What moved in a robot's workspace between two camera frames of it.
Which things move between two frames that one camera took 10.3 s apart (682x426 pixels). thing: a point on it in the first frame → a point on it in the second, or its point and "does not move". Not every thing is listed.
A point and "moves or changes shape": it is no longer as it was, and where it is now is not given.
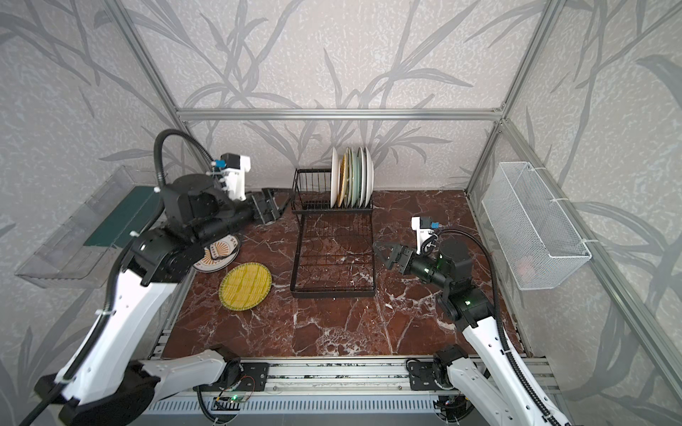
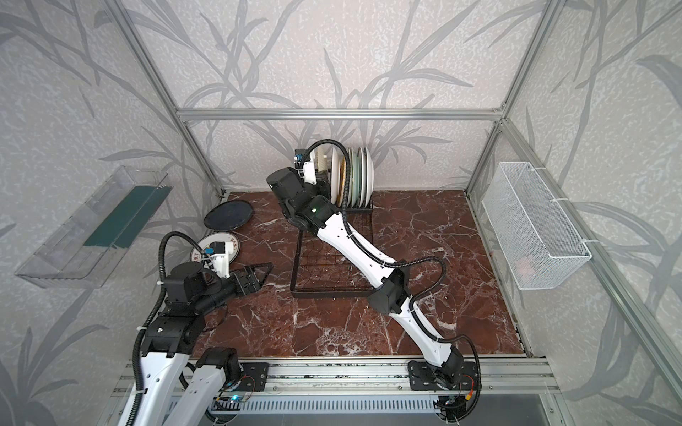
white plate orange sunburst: x=219 y=255 does not move
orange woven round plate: x=342 y=166 does not move
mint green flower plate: x=357 y=177 does not move
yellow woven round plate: x=245 y=287 moves or changes shape
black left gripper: x=270 y=213 → x=251 y=285
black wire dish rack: x=335 y=248 does not move
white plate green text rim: x=369 y=177 does not move
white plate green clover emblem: x=334 y=178 does not move
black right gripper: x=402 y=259 → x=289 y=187
